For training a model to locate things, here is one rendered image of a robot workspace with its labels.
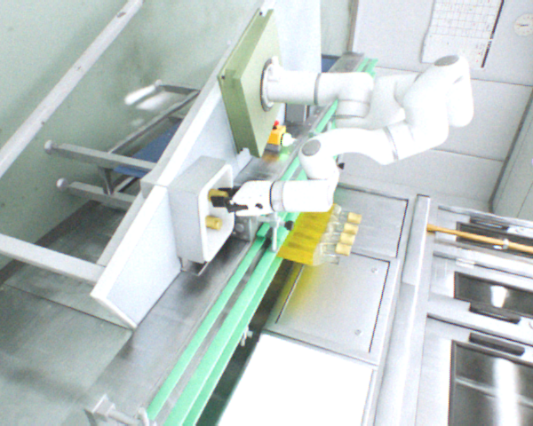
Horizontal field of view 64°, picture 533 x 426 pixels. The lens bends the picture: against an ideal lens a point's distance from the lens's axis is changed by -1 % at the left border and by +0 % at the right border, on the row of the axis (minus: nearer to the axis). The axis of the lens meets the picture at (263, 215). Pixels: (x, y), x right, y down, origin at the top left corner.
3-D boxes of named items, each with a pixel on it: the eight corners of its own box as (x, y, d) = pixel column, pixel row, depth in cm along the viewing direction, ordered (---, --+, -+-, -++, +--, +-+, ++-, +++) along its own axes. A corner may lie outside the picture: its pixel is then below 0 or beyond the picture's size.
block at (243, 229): (228, 238, 129) (250, 243, 127) (227, 212, 124) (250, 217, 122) (234, 231, 132) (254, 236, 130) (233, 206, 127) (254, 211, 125)
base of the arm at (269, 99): (257, 72, 121) (310, 75, 116) (270, 46, 127) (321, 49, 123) (265, 114, 133) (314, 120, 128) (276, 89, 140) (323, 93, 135)
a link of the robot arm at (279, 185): (283, 221, 100) (273, 221, 101) (295, 201, 107) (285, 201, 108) (277, 193, 97) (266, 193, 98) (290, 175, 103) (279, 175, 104)
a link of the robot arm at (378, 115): (429, 78, 114) (419, 138, 115) (352, 82, 130) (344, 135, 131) (415, 68, 107) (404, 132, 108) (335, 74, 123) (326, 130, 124)
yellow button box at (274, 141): (259, 147, 157) (278, 152, 155) (259, 129, 152) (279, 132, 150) (266, 140, 162) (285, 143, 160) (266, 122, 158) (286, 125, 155)
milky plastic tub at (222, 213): (178, 257, 114) (207, 266, 112) (168, 186, 101) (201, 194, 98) (208, 221, 127) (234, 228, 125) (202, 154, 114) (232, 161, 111)
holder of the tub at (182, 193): (178, 271, 117) (204, 279, 115) (167, 186, 101) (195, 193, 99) (208, 235, 130) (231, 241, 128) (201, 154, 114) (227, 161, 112)
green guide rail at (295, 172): (256, 216, 127) (281, 223, 125) (256, 214, 126) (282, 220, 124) (364, 59, 259) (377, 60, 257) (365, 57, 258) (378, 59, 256)
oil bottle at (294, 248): (257, 251, 138) (321, 269, 131) (257, 238, 134) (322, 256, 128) (263, 241, 142) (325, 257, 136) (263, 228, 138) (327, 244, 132)
